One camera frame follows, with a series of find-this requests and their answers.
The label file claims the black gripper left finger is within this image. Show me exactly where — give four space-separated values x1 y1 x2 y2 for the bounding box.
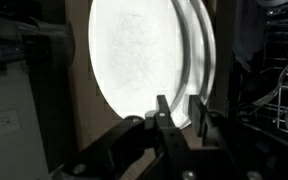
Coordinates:
53 94 193 180

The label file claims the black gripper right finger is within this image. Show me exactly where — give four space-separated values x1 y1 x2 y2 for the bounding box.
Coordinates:
187 95 288 180

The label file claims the white dinner plate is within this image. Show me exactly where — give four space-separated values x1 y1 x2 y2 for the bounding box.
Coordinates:
183 0 212 105
199 0 218 102
88 0 192 129

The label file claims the wire dishwasher rack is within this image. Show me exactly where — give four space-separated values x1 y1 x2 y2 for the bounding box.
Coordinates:
233 0 288 141

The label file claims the white wall outlet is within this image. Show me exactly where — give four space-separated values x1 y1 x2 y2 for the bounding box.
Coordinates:
0 109 22 140

